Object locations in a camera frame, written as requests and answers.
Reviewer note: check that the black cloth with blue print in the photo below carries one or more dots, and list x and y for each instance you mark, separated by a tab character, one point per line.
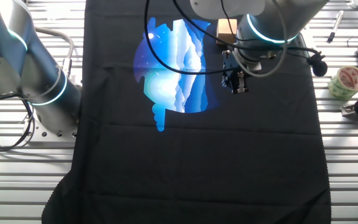
197	161

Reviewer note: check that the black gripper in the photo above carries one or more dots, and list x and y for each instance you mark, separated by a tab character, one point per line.
230	70

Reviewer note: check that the clear packing tape roll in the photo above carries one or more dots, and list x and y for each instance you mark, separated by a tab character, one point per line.
345	82

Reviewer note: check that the small wooden block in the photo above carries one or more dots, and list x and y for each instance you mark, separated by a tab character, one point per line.
225	28

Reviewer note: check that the silver black pen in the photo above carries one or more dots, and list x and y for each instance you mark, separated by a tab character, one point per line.
335	26

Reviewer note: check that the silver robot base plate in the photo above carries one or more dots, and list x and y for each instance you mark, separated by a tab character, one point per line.
51	132

